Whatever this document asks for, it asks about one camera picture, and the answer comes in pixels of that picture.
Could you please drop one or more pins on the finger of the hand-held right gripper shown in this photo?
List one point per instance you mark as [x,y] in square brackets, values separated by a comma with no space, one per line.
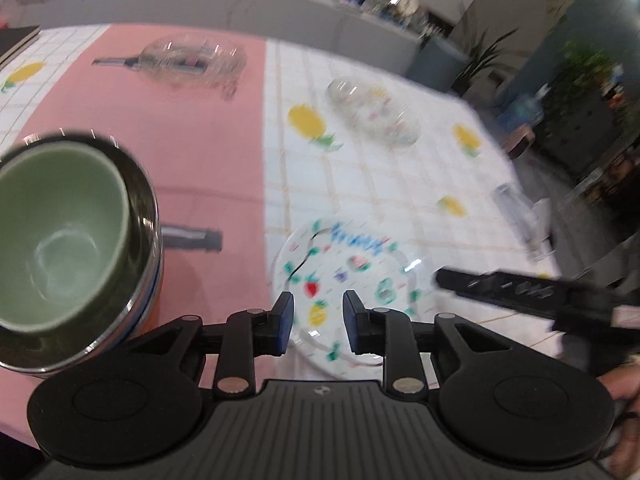
[500,287]

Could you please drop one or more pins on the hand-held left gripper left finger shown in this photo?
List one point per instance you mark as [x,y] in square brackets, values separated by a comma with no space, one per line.
[284,325]

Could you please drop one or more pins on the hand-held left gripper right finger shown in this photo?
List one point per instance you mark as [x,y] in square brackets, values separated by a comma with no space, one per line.
[354,322]

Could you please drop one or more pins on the fruit print white plate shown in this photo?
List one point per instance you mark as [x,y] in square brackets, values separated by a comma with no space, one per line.
[350,265]

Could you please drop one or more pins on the stainless steel bowl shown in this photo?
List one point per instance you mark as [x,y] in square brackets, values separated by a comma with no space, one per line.
[144,220]

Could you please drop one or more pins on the green ceramic bowl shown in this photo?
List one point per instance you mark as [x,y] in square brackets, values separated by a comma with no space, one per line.
[55,240]

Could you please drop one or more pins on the person's right hand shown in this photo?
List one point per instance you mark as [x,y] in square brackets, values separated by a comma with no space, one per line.
[622,382]

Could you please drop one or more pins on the white stand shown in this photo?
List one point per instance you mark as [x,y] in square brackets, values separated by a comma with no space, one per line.
[525,220]

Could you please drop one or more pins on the beige small heater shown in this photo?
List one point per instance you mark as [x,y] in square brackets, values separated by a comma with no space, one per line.
[521,142]

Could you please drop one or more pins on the blue water bottle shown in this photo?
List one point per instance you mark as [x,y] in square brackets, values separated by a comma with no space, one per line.
[522,112]

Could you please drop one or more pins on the pink table runner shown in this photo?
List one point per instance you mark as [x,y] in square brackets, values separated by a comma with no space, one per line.
[200,135]

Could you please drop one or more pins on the leafy green plant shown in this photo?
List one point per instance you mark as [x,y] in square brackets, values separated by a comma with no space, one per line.
[580,95]

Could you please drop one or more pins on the dotted clear glass plate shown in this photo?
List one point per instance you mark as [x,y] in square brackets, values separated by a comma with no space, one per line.
[372,110]

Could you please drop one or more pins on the potted long-leaf plant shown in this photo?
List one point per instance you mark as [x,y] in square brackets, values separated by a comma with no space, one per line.
[482,55]

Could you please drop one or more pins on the grey trash can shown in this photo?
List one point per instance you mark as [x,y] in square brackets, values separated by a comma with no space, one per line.
[437,62]

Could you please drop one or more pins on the round hand fan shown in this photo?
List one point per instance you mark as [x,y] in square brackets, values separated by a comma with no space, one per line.
[407,1]

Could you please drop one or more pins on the black book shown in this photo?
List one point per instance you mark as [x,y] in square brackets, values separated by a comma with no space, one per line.
[15,40]

